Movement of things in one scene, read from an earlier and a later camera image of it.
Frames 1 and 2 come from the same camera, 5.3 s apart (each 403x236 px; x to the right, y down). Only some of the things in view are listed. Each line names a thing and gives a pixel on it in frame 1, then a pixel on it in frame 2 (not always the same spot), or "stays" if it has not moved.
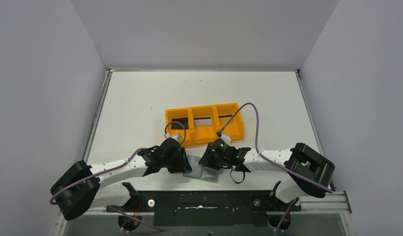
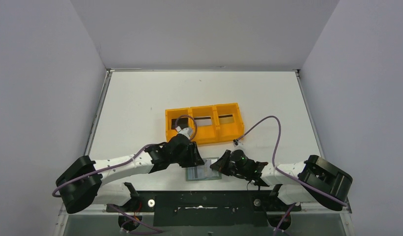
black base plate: (207, 208) stays
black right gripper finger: (208, 159) -> (222, 164)
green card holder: (201, 172) stays
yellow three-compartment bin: (202, 123) stays
